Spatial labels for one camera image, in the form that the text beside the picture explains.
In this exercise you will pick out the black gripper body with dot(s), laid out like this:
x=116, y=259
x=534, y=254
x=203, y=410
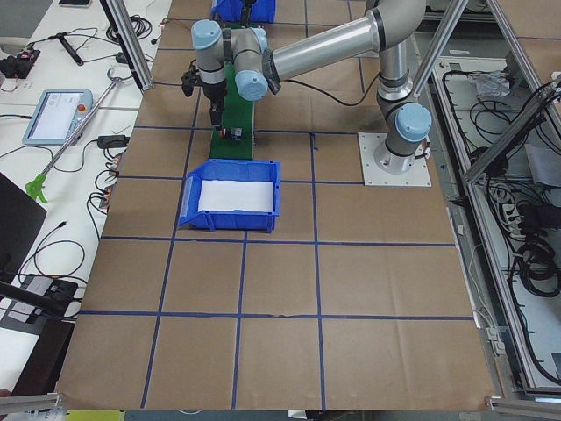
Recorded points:
x=214, y=92

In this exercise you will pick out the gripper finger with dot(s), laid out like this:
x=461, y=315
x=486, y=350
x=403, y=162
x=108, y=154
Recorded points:
x=216, y=115

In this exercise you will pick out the red mushroom push button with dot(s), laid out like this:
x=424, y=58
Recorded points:
x=235, y=133

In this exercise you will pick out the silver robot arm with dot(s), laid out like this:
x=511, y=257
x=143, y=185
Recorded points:
x=259, y=69

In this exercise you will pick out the green conveyor belt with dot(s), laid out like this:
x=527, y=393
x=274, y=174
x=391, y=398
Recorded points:
x=237, y=113

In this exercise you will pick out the white foam pad left bin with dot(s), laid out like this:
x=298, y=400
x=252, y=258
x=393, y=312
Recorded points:
x=236, y=196

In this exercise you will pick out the left blue plastic bin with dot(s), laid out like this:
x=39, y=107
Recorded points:
x=230, y=170

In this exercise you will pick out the black power adapter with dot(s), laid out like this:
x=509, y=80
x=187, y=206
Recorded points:
x=112, y=141

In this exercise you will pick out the teach pendant tablet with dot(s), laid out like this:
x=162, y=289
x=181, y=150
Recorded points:
x=56, y=116

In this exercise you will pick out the silver reacher grabber tool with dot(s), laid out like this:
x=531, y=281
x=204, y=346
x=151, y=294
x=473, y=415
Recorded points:
x=34, y=188

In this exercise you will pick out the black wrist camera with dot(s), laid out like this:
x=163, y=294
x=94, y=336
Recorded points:
x=190, y=80

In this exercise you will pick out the aluminium frame post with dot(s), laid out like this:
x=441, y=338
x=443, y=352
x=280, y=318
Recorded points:
x=120, y=22

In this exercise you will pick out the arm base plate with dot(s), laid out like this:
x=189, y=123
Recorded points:
x=380, y=168

